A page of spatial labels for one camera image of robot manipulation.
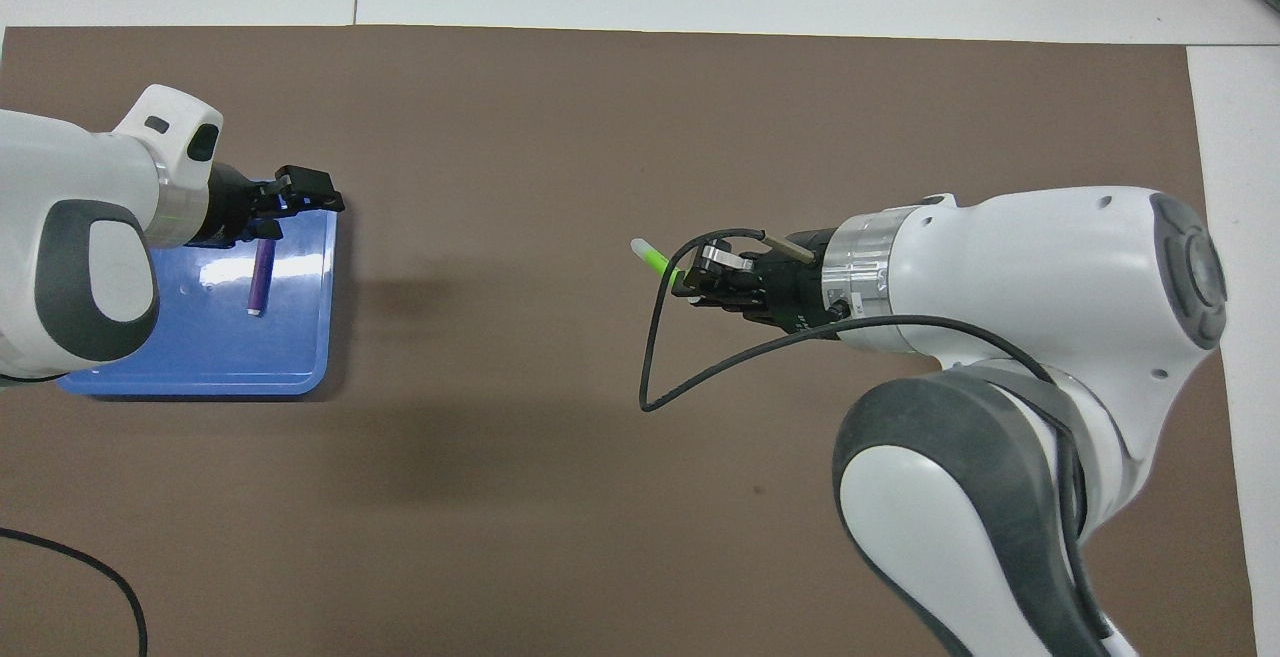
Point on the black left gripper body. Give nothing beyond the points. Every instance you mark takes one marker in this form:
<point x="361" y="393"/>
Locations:
<point x="235" y="212"/>

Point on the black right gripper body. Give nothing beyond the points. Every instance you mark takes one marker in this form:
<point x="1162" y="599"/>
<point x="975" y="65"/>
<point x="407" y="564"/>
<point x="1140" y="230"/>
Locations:
<point x="790" y="287"/>

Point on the purple marker pen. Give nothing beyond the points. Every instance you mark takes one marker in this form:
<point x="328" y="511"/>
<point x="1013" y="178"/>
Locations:
<point x="260" y="282"/>

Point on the green marker pen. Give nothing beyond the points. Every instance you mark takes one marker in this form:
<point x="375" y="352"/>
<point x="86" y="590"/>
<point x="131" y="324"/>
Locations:
<point x="655" y="259"/>

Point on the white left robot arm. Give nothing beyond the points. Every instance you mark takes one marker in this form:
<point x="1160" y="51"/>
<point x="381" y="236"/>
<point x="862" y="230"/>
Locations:
<point x="60" y="197"/>

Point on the blue plastic tray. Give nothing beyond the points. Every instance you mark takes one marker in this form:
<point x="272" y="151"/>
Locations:
<point x="220" y="347"/>

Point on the brown table mat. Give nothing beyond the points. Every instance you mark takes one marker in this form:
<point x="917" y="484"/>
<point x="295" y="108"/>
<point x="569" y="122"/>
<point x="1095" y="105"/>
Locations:
<point x="500" y="487"/>

